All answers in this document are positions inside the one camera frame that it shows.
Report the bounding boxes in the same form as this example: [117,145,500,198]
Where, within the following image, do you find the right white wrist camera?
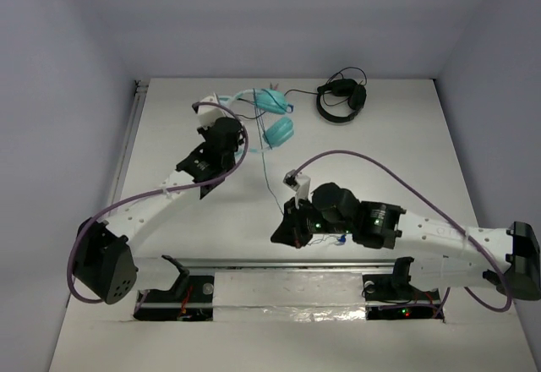
[283,170,311,209]

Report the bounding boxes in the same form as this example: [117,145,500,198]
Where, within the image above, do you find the teal cat ear headphones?
[218,88,294,154]

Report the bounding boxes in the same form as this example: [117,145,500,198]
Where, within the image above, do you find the aluminium left side rail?
[107,79,150,205]

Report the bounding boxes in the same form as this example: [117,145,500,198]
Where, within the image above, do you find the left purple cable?
[67,101,250,304]

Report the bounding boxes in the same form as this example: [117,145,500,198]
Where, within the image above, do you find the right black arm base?
[360,257,447,322]

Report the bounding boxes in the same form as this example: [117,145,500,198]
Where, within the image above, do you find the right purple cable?
[287,150,514,313]

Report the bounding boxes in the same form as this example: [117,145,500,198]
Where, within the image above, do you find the purple cable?
[287,150,514,313]
[67,101,250,304]

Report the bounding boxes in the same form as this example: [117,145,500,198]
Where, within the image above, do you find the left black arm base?
[133,255,215,322]

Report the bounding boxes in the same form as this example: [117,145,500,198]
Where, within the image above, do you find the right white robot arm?
[270,183,540,301]

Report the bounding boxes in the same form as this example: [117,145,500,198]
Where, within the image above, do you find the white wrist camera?
[283,170,311,209]
[192,93,227,129]

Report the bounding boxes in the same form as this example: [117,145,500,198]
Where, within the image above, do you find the aluminium front rail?
[177,259,395,271]

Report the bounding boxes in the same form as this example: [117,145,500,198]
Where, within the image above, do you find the aluminium rail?
[177,259,395,271]
[107,79,150,205]

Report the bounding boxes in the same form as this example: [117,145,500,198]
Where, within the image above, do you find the black headphones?
[315,66,368,125]

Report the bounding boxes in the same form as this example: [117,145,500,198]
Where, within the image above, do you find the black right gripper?
[271,194,352,248]

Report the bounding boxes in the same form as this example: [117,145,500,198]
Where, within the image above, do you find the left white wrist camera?
[192,93,227,129]

